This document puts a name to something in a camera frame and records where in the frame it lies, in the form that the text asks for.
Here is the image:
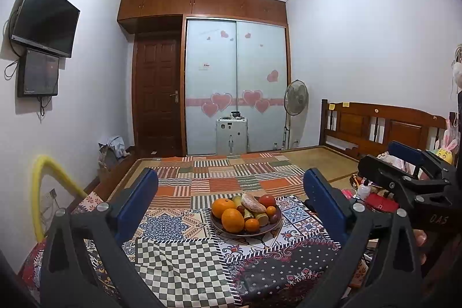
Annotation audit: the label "small orange mandarin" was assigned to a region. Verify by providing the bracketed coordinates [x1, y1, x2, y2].
[244, 218, 260, 234]
[266, 206, 276, 216]

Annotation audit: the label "person's hand holding gripper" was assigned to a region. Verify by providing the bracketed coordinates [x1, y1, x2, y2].
[413, 229, 428, 265]

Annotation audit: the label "pile of toys and clutter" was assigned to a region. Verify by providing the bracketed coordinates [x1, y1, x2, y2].
[350, 112, 461, 206]

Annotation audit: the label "wooden bed headboard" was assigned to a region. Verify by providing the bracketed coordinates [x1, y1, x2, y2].
[319, 99, 446, 159]

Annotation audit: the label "clothes pile on chair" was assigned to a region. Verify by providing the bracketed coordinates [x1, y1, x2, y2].
[98, 135, 130, 171]

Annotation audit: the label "patterned patchwork tablecloth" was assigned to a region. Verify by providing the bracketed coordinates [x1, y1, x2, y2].
[21, 190, 366, 308]

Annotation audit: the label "red tomato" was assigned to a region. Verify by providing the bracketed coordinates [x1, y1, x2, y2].
[258, 195, 276, 208]

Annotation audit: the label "yellow foam tube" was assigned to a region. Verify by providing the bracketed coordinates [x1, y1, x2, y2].
[30, 155, 88, 243]

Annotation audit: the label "striped patchwork bed mat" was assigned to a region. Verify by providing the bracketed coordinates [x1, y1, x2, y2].
[139, 152, 305, 210]

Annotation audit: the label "dark round fruit plate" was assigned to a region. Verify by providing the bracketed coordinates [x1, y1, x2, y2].
[210, 201, 284, 237]

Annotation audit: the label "large back orange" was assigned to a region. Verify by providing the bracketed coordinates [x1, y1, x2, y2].
[211, 198, 236, 219]

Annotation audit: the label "large orange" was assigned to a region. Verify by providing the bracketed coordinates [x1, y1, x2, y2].
[211, 198, 236, 219]
[221, 208, 245, 234]

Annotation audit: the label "large front orange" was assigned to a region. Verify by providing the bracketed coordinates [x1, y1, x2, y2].
[221, 208, 245, 234]

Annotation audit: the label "standing electric fan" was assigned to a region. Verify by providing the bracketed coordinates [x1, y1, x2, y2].
[282, 80, 309, 150]

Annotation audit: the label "white metal appliance box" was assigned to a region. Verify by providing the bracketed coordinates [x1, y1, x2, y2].
[216, 111, 248, 156]

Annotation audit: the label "brown wooden door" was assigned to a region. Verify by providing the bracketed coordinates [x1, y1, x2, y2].
[132, 32, 182, 157]

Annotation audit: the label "frosted wardrobe sliding doors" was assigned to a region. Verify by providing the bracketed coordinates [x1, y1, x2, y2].
[185, 19, 288, 155]

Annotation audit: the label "wooden overhead cabinet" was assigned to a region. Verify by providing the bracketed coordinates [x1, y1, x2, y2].
[118, 0, 287, 34]

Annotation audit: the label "wooden bed frame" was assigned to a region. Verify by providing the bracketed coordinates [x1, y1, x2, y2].
[85, 146, 358, 199]

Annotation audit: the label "wall mounted black television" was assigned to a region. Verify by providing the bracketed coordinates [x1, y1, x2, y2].
[11, 0, 80, 58]

